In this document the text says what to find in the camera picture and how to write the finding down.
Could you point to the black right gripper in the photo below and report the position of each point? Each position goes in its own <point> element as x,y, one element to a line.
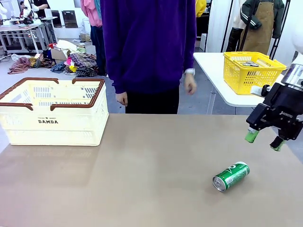
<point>287,104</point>

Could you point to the person's left forearm purple sleeve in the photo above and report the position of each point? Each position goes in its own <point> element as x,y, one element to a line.
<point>189,56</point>

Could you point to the person's right forearm purple sleeve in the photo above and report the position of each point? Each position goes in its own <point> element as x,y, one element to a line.
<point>116,75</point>

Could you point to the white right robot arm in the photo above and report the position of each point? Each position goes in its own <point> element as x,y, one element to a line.
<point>298,35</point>

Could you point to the yellow plastic basket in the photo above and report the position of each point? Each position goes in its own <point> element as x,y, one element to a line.
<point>239,78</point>

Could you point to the cream basket with brown rim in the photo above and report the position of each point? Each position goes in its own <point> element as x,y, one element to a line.
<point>56,132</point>

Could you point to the person's left hand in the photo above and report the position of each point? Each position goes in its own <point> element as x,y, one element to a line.
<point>190,85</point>

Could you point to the person's right hand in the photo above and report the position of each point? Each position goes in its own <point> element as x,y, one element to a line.
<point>122,99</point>

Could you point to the white side table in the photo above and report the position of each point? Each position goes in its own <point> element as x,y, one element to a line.
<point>213,63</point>

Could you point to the black rack pole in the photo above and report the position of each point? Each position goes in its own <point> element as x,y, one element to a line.
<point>227,26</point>
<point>279,28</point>

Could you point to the white wrist watch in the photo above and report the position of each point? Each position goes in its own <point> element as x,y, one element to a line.
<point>190,71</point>

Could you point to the mannequin with brown apron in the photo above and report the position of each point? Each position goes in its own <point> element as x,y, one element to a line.
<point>259,26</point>

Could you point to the cream topped mannequin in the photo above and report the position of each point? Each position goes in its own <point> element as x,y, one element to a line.
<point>236,23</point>

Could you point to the small white floor box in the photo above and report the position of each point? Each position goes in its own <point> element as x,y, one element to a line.
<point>203,42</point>

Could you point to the white hanging curtain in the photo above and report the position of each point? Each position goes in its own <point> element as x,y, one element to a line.
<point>215,23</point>

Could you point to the yellow garment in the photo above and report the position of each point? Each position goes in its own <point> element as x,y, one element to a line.
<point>200,7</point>

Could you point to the person in purple sweater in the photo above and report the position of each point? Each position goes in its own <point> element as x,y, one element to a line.
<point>146,47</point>

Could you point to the colourful clothes pile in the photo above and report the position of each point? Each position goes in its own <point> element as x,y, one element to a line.
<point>81,63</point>

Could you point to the pink jacketed standing figure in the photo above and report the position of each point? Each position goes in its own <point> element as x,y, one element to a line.
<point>91,14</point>

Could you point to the white crumpled cloth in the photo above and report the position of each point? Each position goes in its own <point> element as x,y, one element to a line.
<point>67,45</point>

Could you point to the brown cardboard box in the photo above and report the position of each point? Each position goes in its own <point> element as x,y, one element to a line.
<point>56,54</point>

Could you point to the black framed panel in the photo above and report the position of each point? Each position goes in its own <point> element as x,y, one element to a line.
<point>56,20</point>
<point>70,19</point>

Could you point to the patterned brown floor cloth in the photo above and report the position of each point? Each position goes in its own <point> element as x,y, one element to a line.
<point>23,65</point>

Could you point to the background person in black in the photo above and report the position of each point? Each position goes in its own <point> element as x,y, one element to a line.
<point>41,7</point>

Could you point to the grey background desk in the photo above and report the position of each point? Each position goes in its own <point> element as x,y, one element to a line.
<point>21,29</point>

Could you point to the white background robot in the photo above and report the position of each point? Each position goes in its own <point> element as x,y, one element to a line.
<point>2,11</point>

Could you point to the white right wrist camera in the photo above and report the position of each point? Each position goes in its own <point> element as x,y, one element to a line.
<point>258,90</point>

